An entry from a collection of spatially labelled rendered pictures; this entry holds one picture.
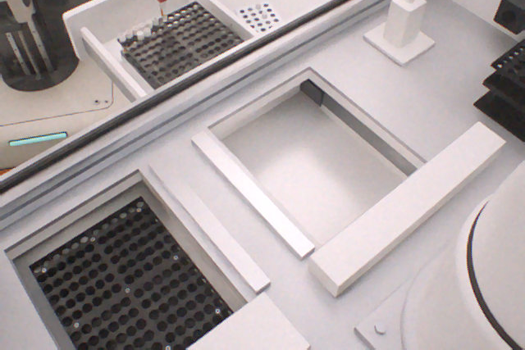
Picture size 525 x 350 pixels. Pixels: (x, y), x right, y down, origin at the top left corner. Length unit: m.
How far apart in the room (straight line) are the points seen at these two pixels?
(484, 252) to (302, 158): 0.48
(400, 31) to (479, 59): 0.15
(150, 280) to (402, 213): 0.33
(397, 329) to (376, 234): 0.11
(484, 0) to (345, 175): 0.39
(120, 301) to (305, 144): 0.40
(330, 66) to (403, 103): 0.13
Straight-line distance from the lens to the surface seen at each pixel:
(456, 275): 0.47
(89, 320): 0.69
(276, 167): 0.84
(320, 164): 0.85
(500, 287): 0.42
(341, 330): 0.61
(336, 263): 0.60
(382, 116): 0.78
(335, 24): 0.88
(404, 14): 0.84
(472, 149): 0.73
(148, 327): 0.66
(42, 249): 0.83
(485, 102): 0.84
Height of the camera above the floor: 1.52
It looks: 53 degrees down
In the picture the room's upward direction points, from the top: straight up
